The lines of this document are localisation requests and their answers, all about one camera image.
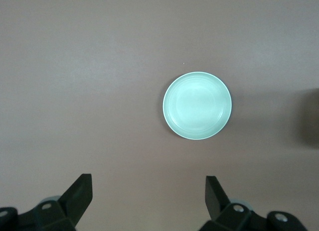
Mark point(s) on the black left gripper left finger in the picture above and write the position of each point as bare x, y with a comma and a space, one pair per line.
74, 198

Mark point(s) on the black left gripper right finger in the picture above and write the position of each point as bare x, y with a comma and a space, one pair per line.
215, 201

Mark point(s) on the mint green round plate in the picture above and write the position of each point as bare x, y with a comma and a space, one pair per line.
197, 105

